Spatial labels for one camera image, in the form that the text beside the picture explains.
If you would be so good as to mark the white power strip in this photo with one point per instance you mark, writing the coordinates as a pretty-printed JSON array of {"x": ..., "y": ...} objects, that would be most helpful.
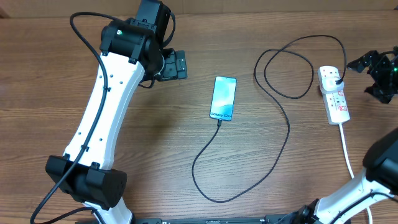
[{"x": 335, "y": 103}]

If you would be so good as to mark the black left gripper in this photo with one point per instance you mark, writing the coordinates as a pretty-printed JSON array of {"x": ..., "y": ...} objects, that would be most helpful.
[{"x": 171, "y": 71}]

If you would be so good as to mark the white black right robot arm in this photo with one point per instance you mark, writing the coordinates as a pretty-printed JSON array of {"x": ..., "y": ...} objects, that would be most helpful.
[{"x": 378, "y": 179}]

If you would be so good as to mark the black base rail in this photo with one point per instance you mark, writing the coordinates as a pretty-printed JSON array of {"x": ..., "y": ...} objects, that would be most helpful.
[{"x": 268, "y": 219}]

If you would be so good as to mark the white charger plug adapter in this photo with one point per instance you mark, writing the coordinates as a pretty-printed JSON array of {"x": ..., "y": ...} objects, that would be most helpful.
[{"x": 331, "y": 84}]

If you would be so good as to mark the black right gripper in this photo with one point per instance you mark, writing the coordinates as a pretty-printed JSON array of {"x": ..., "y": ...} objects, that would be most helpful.
[{"x": 384, "y": 94}]

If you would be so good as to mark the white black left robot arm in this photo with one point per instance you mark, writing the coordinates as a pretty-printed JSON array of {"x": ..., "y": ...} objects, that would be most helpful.
[{"x": 131, "y": 52}]

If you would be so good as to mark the blue Galaxy smartphone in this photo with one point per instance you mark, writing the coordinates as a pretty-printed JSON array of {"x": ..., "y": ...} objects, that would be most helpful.
[{"x": 222, "y": 103}]

